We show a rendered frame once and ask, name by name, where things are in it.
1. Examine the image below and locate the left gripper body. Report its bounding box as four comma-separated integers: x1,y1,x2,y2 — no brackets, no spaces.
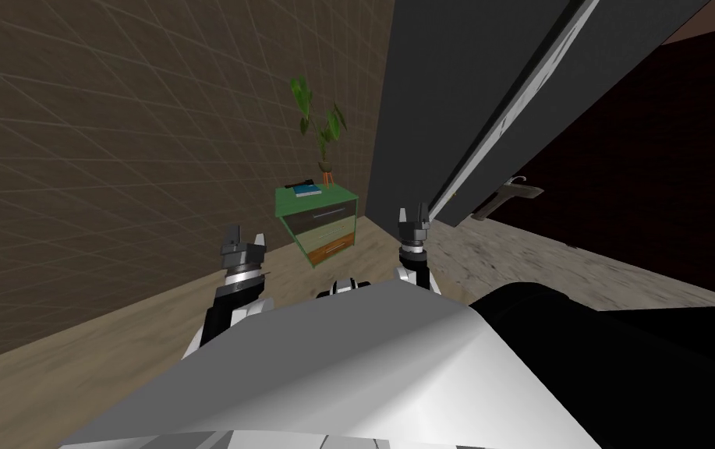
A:
219,240,268,273

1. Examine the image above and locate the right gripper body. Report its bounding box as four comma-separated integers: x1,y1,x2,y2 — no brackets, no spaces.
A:
397,221,430,249

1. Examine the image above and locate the green drawer chest with plant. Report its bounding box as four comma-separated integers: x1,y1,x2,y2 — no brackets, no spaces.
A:
274,75,361,270

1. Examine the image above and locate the dark grey door leaf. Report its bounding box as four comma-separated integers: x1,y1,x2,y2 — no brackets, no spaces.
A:
366,0,714,229

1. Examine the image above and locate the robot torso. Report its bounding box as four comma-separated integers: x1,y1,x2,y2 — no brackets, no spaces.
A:
57,278,603,449

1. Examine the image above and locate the grey lever door handle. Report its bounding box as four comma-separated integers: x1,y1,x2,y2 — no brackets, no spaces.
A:
469,176,546,223

